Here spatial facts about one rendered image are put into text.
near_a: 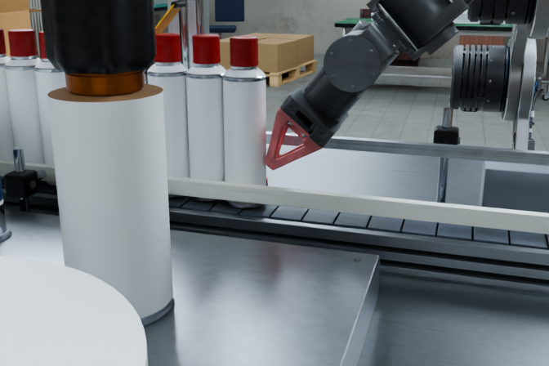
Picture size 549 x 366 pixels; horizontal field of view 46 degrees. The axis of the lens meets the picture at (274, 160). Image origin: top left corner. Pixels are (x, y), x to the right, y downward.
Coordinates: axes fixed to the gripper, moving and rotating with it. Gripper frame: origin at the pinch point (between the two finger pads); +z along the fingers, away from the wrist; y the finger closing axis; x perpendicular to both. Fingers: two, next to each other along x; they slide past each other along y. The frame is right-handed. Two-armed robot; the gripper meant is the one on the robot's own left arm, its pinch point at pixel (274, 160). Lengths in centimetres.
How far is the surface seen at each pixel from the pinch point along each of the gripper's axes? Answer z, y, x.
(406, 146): -11.4, -2.8, 10.8
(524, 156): -19.6, -2.7, 21.2
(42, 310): -10, 53, -1
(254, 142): -1.0, 2.3, -3.1
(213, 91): -2.1, 1.6, -10.8
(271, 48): 151, -579, -105
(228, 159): 2.9, 2.6, -4.2
